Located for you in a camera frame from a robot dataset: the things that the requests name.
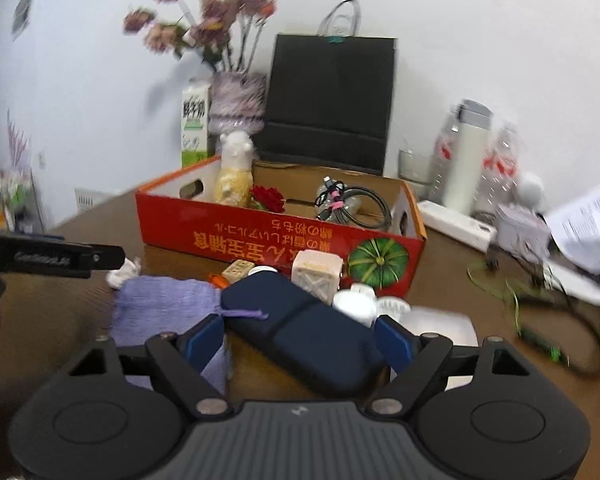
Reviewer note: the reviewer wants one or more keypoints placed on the black paper bag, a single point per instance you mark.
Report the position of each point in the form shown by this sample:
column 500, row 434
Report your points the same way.
column 330, row 95

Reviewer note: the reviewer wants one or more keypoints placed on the dried pink flowers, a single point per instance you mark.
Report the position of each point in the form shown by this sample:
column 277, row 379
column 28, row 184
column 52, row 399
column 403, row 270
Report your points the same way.
column 215, row 15

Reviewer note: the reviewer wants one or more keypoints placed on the red fabric rose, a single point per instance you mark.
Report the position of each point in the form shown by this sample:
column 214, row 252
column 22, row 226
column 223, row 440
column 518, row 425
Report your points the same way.
column 269, row 199

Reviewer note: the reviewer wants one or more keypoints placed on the purple glass vase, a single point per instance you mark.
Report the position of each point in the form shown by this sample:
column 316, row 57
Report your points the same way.
column 237, row 102

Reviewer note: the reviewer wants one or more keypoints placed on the white astronaut figurine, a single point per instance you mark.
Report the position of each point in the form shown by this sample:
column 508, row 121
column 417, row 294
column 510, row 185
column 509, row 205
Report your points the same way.
column 530, row 190

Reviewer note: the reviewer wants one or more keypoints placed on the green binder clip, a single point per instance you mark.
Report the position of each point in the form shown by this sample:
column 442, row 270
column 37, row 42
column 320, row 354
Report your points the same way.
column 336, row 38

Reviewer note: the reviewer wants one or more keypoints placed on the navy zip case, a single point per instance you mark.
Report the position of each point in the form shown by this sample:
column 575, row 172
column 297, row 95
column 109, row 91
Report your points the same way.
column 305, row 335

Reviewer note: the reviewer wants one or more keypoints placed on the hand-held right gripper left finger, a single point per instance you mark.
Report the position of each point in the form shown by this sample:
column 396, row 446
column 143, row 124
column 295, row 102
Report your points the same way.
column 203, row 341

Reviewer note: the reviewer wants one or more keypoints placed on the rack of colourful items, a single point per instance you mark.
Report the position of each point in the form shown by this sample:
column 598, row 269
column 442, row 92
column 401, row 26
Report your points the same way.
column 5, row 200

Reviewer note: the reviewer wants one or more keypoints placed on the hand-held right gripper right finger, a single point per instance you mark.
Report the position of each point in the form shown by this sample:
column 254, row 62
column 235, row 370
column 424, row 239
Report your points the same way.
column 394, row 342

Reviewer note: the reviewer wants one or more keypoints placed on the white power bank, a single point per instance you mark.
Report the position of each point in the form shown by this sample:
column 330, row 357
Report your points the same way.
column 455, row 225

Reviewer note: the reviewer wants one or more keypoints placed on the white thermos flask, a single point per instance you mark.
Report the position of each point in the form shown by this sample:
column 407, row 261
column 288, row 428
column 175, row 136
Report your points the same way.
column 467, row 165

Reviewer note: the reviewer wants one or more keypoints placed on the cream cube box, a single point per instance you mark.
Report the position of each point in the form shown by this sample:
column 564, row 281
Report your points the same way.
column 315, row 272

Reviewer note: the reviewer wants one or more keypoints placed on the white green milk carton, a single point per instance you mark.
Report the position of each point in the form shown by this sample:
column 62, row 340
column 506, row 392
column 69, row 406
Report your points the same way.
column 195, row 125

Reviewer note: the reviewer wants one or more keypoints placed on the red cardboard box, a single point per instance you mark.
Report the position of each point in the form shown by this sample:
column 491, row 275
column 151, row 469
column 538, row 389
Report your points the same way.
column 280, row 247

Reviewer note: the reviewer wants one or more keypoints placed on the clear drinking glass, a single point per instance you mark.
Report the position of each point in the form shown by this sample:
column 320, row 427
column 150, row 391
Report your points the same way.
column 414, row 167

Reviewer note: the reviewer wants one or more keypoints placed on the wall poster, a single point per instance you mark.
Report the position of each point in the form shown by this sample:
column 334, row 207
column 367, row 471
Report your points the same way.
column 25, row 7

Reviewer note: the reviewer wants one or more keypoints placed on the white vented box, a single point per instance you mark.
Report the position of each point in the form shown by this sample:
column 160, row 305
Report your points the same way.
column 95, row 199

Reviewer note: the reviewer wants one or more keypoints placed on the white face mask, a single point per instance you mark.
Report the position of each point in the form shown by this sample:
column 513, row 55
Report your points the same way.
column 580, row 285

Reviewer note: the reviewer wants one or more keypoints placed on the purple knit pouch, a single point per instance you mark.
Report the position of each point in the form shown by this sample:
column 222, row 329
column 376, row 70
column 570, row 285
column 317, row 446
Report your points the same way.
column 165, row 305

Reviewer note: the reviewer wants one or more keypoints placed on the wooden desktop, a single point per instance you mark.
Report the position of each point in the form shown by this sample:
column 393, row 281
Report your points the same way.
column 450, row 285

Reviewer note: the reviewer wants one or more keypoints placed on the small white lidded tub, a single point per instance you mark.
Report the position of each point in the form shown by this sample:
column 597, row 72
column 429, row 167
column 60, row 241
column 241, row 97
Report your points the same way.
column 262, row 270

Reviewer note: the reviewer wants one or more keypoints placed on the printed paper sheets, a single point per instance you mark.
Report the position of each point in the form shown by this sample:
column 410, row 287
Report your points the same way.
column 587, row 225

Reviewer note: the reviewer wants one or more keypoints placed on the white alpaca plush toy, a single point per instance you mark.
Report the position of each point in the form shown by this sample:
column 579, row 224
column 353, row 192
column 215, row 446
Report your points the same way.
column 234, row 170

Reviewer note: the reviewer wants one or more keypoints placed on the floral tin box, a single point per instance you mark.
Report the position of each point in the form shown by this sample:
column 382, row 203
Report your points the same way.
column 522, row 232

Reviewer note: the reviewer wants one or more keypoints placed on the crumpled white tissue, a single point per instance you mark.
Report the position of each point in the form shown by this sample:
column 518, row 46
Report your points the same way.
column 122, row 272

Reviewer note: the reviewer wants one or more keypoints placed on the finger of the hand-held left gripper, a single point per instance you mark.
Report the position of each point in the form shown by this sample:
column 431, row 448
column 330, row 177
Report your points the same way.
column 109, row 256

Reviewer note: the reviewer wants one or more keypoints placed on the white plastic container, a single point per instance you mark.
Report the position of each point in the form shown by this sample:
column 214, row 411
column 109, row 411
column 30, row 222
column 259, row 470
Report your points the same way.
column 440, row 327

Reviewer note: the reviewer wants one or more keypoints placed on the clear water bottle red label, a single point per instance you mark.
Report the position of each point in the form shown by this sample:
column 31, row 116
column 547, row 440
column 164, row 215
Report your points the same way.
column 500, row 170
column 442, row 160

